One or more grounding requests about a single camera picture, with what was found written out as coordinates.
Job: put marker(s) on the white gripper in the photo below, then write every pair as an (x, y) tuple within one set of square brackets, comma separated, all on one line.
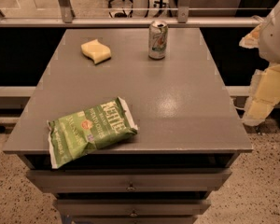
[(276, 42)]

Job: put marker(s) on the white green 7up can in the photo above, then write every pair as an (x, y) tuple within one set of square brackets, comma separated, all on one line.
[(157, 39)]

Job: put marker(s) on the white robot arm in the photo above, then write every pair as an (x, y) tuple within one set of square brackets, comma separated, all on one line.
[(264, 90)]

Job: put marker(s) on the grey drawer cabinet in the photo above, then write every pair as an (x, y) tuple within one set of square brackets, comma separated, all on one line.
[(184, 114)]

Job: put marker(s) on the upper grey drawer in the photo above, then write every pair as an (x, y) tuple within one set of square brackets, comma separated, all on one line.
[(78, 181)]

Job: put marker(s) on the grey drawer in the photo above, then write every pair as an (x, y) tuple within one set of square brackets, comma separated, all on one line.
[(132, 208), (78, 181)]

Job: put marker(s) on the yellow sponge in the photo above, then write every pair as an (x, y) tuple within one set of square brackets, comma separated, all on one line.
[(97, 51)]

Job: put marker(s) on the lower grey drawer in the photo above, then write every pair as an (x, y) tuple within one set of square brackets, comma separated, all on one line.
[(132, 208)]

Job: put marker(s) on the green Kettle chips bag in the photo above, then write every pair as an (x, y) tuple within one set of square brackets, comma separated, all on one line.
[(76, 135)]

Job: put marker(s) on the metal railing with glass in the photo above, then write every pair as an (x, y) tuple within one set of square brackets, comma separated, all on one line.
[(83, 14)]

